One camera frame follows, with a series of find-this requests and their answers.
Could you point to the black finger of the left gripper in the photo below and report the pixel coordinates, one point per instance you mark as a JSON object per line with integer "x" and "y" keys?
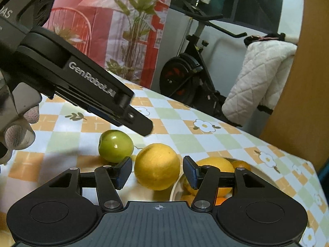
{"x": 136, "y": 121}

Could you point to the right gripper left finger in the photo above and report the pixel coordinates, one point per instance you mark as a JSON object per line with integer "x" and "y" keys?
{"x": 120, "y": 173}

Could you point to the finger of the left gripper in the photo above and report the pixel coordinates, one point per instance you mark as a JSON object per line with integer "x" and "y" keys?
{"x": 104, "y": 116}

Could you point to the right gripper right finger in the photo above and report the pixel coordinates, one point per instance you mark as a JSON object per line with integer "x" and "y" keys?
{"x": 194, "y": 173}

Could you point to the large yellow lemon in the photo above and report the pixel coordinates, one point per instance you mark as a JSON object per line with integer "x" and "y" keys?
{"x": 215, "y": 178}

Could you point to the gloved left hand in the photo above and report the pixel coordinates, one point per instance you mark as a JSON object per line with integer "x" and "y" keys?
{"x": 19, "y": 109}

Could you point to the beige round plate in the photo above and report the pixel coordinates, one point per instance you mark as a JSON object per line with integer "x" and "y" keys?
{"x": 182, "y": 191}

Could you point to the green apple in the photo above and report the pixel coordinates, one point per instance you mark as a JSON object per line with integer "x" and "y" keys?
{"x": 115, "y": 145}

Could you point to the yellow orange fruit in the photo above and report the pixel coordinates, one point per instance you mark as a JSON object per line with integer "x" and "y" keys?
{"x": 157, "y": 167}

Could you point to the checkered floral tablecloth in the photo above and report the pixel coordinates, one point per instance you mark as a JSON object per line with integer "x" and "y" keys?
{"x": 67, "y": 136}

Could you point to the bright orange tangerine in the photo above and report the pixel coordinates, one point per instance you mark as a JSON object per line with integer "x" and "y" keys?
{"x": 240, "y": 164}

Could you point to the black exercise bike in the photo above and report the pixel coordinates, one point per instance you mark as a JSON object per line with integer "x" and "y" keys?
{"x": 185, "y": 77}

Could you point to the red printed backdrop curtain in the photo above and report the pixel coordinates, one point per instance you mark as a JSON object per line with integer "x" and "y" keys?
{"x": 122, "y": 36}

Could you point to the white quilted blanket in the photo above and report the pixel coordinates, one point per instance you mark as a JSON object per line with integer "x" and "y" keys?
{"x": 263, "y": 76}

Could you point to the wooden board panel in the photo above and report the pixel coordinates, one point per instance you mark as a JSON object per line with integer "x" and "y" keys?
{"x": 299, "y": 123}

